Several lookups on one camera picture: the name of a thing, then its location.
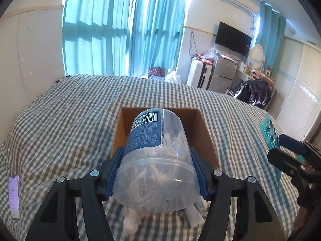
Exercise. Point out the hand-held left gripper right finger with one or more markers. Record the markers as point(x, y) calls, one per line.
point(201, 174)

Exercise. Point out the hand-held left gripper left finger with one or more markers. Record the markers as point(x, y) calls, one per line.
point(115, 168)

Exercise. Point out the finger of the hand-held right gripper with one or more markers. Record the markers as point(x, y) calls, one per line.
point(283, 160)
point(292, 144)

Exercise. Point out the clear plastic jar blue label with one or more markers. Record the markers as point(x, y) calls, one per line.
point(153, 160)

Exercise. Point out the brown cardboard box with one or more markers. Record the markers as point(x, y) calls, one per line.
point(203, 135)

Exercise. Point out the person's right forearm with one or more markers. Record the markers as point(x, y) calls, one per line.
point(301, 221)

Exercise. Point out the teal flat packet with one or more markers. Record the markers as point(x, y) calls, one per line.
point(269, 130)

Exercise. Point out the clear wrapped white item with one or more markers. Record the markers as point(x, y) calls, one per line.
point(194, 212)

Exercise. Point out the white wardrobe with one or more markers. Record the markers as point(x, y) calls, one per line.
point(297, 90)

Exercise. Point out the black jacket on chair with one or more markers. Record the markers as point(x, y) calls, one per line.
point(255, 93)

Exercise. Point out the grey checked bed sheet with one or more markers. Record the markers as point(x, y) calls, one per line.
point(62, 120)

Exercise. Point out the white oval mirror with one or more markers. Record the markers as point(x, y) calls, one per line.
point(256, 56)

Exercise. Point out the silver small fridge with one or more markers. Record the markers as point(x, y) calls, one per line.
point(224, 74)

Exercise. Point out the white suitcase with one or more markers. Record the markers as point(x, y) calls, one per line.
point(199, 74)

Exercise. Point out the clear crumpled plastic bag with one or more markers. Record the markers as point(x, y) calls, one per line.
point(172, 76)

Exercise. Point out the floral patterned cap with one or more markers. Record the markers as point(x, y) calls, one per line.
point(156, 72)

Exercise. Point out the narrow teal curtain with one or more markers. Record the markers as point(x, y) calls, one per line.
point(269, 42)

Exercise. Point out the purple paper tag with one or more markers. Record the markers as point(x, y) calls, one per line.
point(13, 195)

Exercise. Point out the clear plastic bag red contents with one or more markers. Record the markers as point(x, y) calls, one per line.
point(210, 55)

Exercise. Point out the wide teal window curtain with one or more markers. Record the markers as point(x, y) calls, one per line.
point(120, 27)

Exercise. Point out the black wall television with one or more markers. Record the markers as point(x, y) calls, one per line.
point(232, 39)

